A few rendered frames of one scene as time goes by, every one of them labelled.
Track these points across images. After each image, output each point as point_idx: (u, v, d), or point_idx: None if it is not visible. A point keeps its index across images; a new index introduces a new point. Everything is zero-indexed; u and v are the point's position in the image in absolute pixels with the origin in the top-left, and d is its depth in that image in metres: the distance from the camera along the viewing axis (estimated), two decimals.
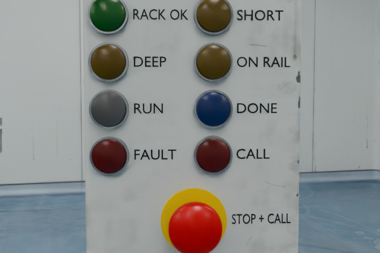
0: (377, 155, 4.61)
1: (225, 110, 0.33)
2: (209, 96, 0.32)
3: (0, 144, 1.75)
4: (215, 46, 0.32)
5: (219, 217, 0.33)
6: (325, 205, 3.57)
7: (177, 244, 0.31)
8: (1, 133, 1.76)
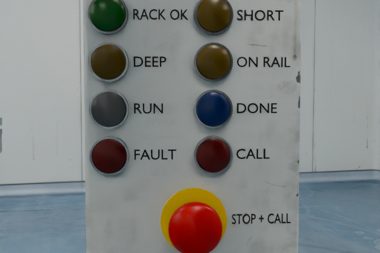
0: (377, 155, 4.61)
1: (225, 110, 0.33)
2: (209, 96, 0.32)
3: (0, 144, 1.75)
4: (215, 46, 0.32)
5: (219, 217, 0.33)
6: (325, 205, 3.57)
7: (177, 244, 0.31)
8: (1, 133, 1.76)
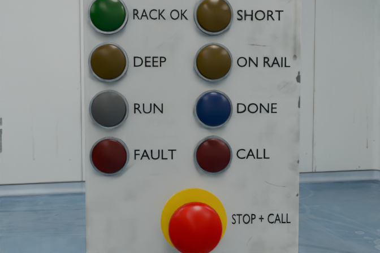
0: (377, 155, 4.61)
1: (225, 110, 0.33)
2: (209, 96, 0.32)
3: (0, 144, 1.75)
4: (215, 46, 0.32)
5: (219, 217, 0.33)
6: (325, 205, 3.57)
7: (177, 244, 0.31)
8: (1, 133, 1.76)
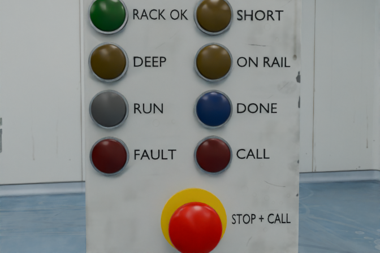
0: (377, 155, 4.61)
1: (225, 110, 0.33)
2: (209, 96, 0.32)
3: (0, 144, 1.75)
4: (215, 46, 0.32)
5: (219, 217, 0.33)
6: (325, 205, 3.57)
7: (177, 244, 0.31)
8: (1, 133, 1.76)
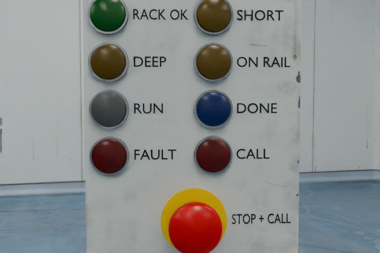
0: (377, 155, 4.61)
1: (225, 110, 0.33)
2: (209, 96, 0.32)
3: (0, 144, 1.75)
4: (215, 46, 0.32)
5: (219, 217, 0.33)
6: (325, 205, 3.57)
7: (177, 244, 0.31)
8: (1, 133, 1.76)
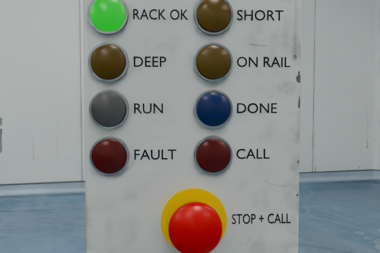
0: (377, 155, 4.61)
1: (225, 110, 0.33)
2: (209, 96, 0.32)
3: (0, 144, 1.75)
4: (215, 46, 0.32)
5: (219, 217, 0.33)
6: (325, 205, 3.57)
7: (177, 244, 0.31)
8: (1, 133, 1.76)
